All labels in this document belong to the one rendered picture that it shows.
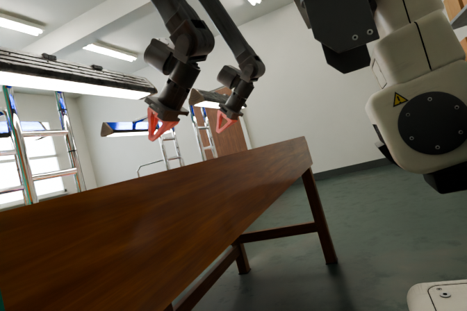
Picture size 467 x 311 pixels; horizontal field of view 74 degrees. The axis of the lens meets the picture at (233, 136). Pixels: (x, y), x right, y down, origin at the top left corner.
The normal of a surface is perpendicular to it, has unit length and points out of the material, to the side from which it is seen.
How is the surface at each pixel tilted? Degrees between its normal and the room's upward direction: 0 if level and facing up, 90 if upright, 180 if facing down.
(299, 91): 90
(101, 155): 90
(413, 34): 90
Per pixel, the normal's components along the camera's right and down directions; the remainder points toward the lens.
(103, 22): -0.37, 0.04
